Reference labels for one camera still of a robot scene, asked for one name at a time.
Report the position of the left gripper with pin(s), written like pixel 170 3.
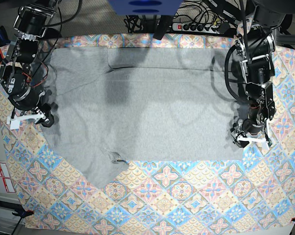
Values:
pixel 244 129

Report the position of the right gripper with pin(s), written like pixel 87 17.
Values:
pixel 30 100

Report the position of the grey T-shirt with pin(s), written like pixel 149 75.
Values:
pixel 114 105

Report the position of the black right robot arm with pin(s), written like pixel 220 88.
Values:
pixel 15 68

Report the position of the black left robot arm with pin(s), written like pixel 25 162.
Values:
pixel 255 47

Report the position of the patterned tile tablecloth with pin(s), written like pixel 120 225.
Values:
pixel 162 198

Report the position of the red white label stickers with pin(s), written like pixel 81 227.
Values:
pixel 5 179

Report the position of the black orange clamp lower left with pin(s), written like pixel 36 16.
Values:
pixel 22 213

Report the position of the white power strip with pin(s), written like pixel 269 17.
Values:
pixel 194 28

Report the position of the black support bracket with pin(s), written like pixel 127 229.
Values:
pixel 162 27

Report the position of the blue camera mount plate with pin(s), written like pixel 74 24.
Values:
pixel 145 7

